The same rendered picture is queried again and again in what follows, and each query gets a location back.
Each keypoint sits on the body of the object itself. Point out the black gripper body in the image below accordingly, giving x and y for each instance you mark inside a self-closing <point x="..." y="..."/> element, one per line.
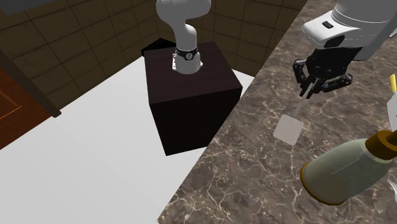
<point x="332" y="63"/>

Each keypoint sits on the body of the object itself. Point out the pale grey square tile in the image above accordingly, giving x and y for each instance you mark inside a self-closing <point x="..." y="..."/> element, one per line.
<point x="288" y="129"/>

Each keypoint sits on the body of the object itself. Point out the white bottle with yellow tip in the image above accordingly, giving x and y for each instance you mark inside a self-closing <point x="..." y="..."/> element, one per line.
<point x="393" y="108"/>

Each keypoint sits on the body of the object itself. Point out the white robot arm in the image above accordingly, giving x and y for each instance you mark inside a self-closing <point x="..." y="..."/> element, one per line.
<point x="186" y="34"/>

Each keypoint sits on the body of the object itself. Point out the brown wooden door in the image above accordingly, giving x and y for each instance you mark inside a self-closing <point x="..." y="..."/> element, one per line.
<point x="15" y="102"/>

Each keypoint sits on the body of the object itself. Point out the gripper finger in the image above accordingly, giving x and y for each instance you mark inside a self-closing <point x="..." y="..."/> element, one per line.
<point x="298" y="72"/>
<point x="336" y="82"/>

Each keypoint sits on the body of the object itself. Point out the silver fork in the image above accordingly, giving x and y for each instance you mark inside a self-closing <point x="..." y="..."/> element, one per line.
<point x="394" y="187"/>

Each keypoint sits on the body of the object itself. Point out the black box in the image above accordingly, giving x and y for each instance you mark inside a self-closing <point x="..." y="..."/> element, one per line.
<point x="156" y="45"/>

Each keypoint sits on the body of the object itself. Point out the dark robot stand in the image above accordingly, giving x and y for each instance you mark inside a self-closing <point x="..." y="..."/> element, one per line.
<point x="186" y="99"/>

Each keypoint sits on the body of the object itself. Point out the olive bottle with brown cap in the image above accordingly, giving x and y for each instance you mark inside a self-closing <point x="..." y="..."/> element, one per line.
<point x="344" y="169"/>

